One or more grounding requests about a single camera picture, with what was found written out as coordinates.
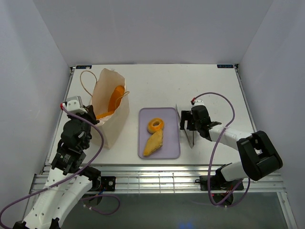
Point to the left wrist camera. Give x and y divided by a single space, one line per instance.
74 105

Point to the triangular turnover pastry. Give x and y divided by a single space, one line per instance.
153 143

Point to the right table label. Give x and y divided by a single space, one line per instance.
225 66

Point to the long oval orange bread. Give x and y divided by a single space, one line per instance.
115 100

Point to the sesame ring bread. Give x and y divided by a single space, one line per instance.
155 125

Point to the metal serving tongs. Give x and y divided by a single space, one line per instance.
188 134

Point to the table label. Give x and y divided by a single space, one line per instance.
83 66
225 66

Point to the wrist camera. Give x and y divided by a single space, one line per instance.
196 102
74 105

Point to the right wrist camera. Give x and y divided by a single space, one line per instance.
196 102

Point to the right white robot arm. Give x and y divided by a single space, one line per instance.
258 156

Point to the cream paper bag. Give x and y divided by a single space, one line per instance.
104 85

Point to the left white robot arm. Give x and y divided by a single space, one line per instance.
67 181

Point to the left table label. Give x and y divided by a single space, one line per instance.
83 66

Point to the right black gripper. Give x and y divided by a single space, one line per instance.
186 115

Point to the aluminium rail frame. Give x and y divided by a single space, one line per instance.
163 179

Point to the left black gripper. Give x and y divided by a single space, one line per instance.
90 113

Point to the left base motor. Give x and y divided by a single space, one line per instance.
106 183

